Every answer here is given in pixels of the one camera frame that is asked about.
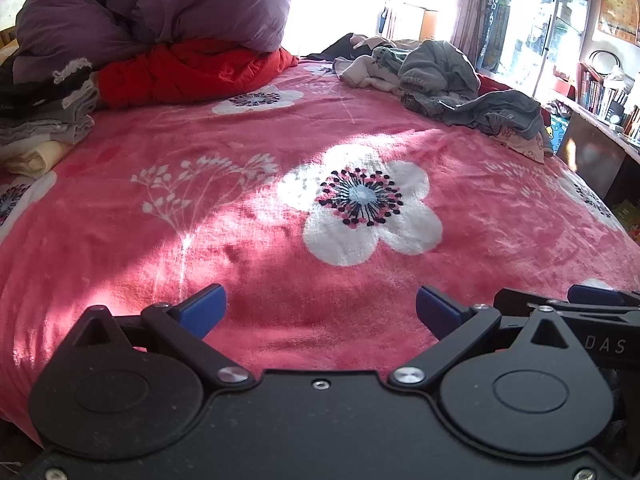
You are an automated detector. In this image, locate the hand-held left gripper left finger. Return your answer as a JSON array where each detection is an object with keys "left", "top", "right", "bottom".
[{"left": 65, "top": 283, "right": 256, "bottom": 390}]

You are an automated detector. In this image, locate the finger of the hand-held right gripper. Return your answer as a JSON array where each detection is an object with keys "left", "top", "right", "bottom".
[
  {"left": 567, "top": 284, "right": 640, "bottom": 306},
  {"left": 494, "top": 287, "right": 640, "bottom": 322}
]

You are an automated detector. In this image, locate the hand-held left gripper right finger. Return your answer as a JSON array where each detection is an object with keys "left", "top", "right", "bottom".
[{"left": 389, "top": 285, "right": 577, "bottom": 390}]

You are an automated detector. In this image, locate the printed denim jacket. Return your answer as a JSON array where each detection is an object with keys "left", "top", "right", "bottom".
[{"left": 405, "top": 89, "right": 546, "bottom": 151}]

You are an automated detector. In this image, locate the green box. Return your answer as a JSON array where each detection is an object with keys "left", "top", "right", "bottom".
[{"left": 611, "top": 199, "right": 640, "bottom": 242}]

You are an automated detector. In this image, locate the pink floral blanket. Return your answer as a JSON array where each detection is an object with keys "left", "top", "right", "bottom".
[{"left": 0, "top": 52, "right": 640, "bottom": 441}]

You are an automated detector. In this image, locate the wooden bookshelf desk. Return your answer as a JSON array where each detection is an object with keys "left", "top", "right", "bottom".
[{"left": 542, "top": 87, "right": 640, "bottom": 202}]

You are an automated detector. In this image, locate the pink printed garment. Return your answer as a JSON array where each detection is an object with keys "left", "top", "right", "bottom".
[{"left": 492, "top": 127, "right": 546, "bottom": 163}]

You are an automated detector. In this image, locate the blue duck box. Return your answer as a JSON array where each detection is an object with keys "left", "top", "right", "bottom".
[{"left": 542, "top": 115, "right": 571, "bottom": 157}]

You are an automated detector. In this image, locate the row of books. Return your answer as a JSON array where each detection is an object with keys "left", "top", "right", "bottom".
[{"left": 580, "top": 62, "right": 640, "bottom": 142}]

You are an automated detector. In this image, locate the red pillow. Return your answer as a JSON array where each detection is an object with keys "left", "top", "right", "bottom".
[{"left": 475, "top": 72, "right": 516, "bottom": 96}]

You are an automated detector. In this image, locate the cream folded garment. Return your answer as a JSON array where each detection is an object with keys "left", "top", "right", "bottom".
[{"left": 4, "top": 139, "right": 65, "bottom": 178}]

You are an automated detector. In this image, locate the red quilt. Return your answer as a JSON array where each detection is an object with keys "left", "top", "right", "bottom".
[{"left": 97, "top": 37, "right": 301, "bottom": 108}]

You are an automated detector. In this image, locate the grey sweatshirt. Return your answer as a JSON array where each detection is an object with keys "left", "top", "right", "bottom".
[{"left": 400, "top": 40, "right": 481, "bottom": 111}]

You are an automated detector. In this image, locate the grey folded garment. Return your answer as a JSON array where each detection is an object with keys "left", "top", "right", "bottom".
[{"left": 0, "top": 102, "right": 96, "bottom": 147}]

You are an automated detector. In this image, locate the glass cabinet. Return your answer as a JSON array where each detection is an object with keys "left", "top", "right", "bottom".
[{"left": 500, "top": 0, "right": 597, "bottom": 102}]

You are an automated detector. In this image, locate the black knit garment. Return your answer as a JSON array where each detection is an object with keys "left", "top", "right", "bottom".
[{"left": 0, "top": 57, "right": 98, "bottom": 108}]

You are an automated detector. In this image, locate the blue banner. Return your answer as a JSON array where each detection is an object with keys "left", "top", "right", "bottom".
[{"left": 480, "top": 0, "right": 521, "bottom": 72}]

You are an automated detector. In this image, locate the brown curtain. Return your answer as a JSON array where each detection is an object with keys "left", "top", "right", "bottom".
[{"left": 452, "top": 0, "right": 493, "bottom": 66}]

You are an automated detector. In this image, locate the purple duvet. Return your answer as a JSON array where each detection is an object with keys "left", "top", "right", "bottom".
[{"left": 12, "top": 0, "right": 293, "bottom": 83}]

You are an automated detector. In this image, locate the round wire hoop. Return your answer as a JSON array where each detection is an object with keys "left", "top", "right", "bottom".
[{"left": 587, "top": 50, "right": 624, "bottom": 82}]

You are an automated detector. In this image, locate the wall map poster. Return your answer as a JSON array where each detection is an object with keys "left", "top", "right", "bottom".
[{"left": 597, "top": 0, "right": 640, "bottom": 44}]

